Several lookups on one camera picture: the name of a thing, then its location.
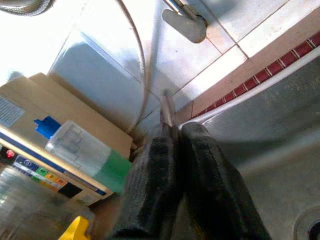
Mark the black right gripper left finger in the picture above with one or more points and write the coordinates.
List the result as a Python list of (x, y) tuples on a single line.
[(150, 187)]

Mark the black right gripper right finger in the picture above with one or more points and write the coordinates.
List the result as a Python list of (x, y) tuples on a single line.
[(215, 190)]

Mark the stainless steel spoon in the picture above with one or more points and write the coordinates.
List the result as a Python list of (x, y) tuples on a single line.
[(168, 112)]

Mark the stainless steel sink basin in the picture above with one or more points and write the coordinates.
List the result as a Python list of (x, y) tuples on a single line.
[(275, 150)]

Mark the green dish soap bottle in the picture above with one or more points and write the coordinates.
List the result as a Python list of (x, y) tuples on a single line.
[(82, 152)]

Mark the yellow plastic object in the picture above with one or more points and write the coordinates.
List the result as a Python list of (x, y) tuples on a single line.
[(76, 230)]

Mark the beige water ionizer appliance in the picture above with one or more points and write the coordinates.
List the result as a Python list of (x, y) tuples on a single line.
[(75, 110)]

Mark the metal wall faucet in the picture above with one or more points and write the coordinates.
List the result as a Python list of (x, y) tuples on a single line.
[(187, 25)]

